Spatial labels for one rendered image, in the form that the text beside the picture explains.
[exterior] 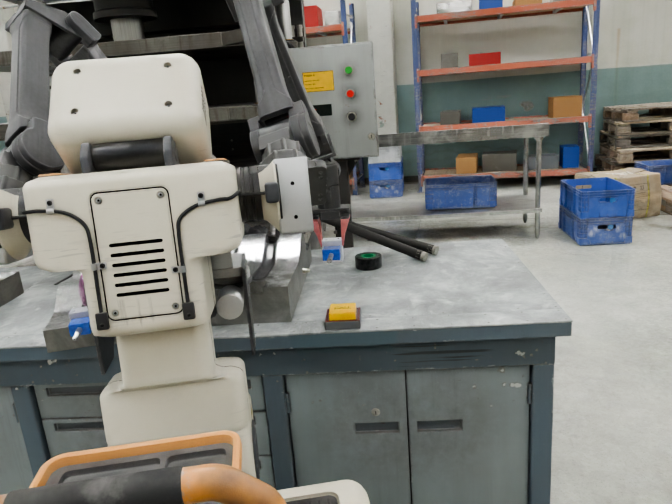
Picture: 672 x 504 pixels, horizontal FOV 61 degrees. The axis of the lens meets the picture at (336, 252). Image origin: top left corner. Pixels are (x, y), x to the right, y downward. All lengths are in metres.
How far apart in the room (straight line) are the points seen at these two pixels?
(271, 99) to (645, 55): 7.36
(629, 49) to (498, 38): 1.54
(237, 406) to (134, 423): 0.16
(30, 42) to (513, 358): 1.19
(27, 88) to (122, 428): 0.60
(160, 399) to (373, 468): 0.74
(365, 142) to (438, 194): 2.93
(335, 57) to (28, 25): 1.13
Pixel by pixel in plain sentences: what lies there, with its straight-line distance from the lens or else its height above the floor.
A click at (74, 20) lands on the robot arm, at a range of 1.34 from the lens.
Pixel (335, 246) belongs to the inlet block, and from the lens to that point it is 1.43.
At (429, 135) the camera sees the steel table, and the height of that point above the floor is 0.91.
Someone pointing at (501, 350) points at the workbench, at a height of 0.71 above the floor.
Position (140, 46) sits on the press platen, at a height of 1.51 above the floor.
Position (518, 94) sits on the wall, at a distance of 7.92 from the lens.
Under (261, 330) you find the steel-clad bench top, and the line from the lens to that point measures 1.35.
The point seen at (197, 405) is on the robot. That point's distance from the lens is 0.95.
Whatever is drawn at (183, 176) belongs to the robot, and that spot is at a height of 1.22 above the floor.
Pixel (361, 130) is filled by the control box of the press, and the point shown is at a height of 1.17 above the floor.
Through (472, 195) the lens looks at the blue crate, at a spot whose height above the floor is 0.37.
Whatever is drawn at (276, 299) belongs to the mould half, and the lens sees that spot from 1.36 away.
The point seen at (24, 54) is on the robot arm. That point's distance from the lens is 1.22.
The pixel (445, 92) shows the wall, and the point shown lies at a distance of 7.89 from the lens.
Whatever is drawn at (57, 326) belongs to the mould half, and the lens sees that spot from 1.45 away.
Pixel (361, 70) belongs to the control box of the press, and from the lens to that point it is 2.12.
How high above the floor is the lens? 1.32
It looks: 16 degrees down
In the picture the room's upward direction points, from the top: 5 degrees counter-clockwise
